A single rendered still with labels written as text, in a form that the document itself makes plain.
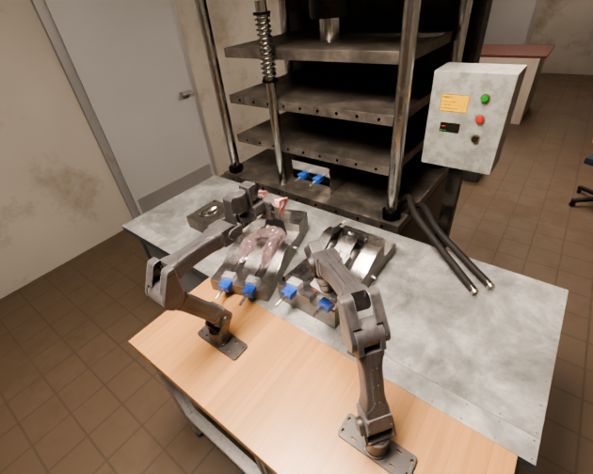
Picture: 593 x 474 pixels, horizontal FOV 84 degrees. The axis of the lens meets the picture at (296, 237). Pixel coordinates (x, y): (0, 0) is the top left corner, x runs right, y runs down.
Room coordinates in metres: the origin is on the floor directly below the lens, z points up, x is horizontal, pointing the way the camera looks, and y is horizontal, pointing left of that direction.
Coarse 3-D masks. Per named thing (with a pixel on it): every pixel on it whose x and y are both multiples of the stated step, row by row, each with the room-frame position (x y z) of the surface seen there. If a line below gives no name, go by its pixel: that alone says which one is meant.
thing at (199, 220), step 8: (216, 200) 1.63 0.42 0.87; (200, 208) 1.57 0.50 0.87; (208, 208) 1.57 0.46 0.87; (216, 208) 1.57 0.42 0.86; (192, 216) 1.49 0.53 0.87; (200, 216) 1.50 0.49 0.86; (208, 216) 1.47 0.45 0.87; (216, 216) 1.47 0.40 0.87; (224, 216) 1.50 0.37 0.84; (192, 224) 1.48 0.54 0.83; (200, 224) 1.42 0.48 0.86; (208, 224) 1.42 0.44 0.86
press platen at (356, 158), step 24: (288, 120) 2.35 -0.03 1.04; (312, 120) 2.29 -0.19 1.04; (336, 120) 2.24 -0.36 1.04; (408, 120) 2.09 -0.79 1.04; (264, 144) 2.02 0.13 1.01; (288, 144) 1.91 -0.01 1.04; (312, 144) 1.87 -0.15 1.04; (336, 144) 1.83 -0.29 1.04; (360, 144) 1.80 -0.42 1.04; (384, 144) 1.76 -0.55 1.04; (408, 144) 1.72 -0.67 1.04; (360, 168) 1.58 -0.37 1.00; (384, 168) 1.49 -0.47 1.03
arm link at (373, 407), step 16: (368, 320) 0.45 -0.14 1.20; (368, 336) 0.42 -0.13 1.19; (384, 336) 0.42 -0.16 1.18; (368, 352) 0.41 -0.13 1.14; (384, 352) 0.42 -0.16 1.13; (368, 368) 0.40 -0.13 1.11; (368, 384) 0.39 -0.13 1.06; (368, 400) 0.37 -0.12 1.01; (384, 400) 0.38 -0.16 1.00; (368, 416) 0.36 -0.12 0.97; (384, 416) 0.36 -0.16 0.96; (368, 432) 0.34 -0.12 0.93
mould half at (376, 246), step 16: (320, 240) 1.11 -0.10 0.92; (352, 240) 1.07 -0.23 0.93; (368, 240) 1.06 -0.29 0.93; (384, 240) 1.13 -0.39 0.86; (368, 256) 0.97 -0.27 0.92; (384, 256) 1.03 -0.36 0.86; (352, 272) 0.93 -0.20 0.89; (368, 272) 0.92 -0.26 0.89; (304, 288) 0.87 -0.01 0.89; (304, 304) 0.83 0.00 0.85; (320, 320) 0.78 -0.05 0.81; (336, 320) 0.75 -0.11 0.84
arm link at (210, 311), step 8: (152, 288) 0.66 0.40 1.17; (152, 296) 0.64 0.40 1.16; (160, 296) 0.63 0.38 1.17; (184, 296) 0.66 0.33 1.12; (192, 296) 0.69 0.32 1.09; (160, 304) 0.62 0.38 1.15; (184, 304) 0.66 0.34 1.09; (192, 304) 0.68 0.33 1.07; (200, 304) 0.70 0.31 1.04; (208, 304) 0.72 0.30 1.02; (216, 304) 0.77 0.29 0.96; (192, 312) 0.67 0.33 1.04; (200, 312) 0.69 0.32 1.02; (208, 312) 0.71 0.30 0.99; (216, 312) 0.72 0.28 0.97; (224, 312) 0.74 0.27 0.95; (208, 320) 0.70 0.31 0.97; (216, 320) 0.72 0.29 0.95
